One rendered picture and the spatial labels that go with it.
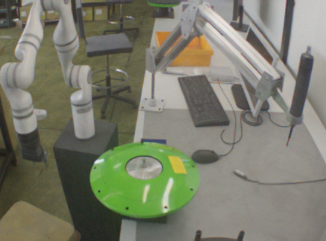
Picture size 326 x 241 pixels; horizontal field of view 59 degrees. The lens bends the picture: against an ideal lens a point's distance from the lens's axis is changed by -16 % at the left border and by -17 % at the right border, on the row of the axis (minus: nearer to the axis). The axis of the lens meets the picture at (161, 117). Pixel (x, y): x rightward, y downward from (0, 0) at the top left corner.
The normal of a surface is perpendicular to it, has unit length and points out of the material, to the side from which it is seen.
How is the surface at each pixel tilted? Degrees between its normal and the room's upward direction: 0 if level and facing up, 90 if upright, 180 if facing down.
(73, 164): 90
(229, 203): 0
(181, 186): 22
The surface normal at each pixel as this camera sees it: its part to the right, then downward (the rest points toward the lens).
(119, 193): -0.18, -0.63
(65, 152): -0.16, 0.53
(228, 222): 0.03, -0.84
